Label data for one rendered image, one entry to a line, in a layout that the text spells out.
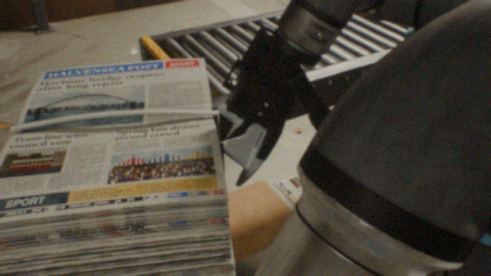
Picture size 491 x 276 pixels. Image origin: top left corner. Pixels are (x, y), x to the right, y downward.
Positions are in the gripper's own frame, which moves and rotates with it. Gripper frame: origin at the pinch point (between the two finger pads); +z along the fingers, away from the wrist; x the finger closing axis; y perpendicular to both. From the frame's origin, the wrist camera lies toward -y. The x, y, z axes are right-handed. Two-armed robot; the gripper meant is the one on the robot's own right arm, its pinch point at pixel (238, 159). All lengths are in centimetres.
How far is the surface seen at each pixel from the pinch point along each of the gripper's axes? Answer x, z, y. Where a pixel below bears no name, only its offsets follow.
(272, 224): -78, 74, -69
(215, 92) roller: -56, 17, -10
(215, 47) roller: -87, 15, -12
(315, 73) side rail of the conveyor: -62, 1, -36
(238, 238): -71, 82, -55
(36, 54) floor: -271, 144, 58
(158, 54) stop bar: -78, 22, 6
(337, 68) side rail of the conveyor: -65, -3, -43
